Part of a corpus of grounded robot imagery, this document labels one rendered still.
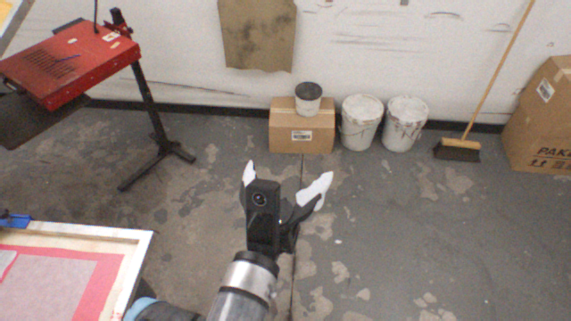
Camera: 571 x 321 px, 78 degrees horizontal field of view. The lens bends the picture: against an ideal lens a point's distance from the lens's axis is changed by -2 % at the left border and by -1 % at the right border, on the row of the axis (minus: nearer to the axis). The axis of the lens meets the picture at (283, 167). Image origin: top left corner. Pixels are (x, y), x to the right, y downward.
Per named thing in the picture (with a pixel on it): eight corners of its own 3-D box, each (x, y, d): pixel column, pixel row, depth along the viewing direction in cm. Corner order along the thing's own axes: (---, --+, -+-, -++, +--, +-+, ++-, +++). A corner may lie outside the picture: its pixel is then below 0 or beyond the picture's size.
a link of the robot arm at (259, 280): (212, 281, 48) (268, 295, 46) (225, 251, 51) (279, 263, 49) (226, 301, 54) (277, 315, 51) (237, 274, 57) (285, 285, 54)
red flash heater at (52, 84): (99, 32, 219) (92, 13, 209) (149, 56, 202) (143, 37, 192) (3, 82, 187) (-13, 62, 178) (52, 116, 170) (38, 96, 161)
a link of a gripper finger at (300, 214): (309, 187, 60) (268, 216, 58) (308, 181, 59) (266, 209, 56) (327, 204, 58) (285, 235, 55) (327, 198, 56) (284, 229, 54)
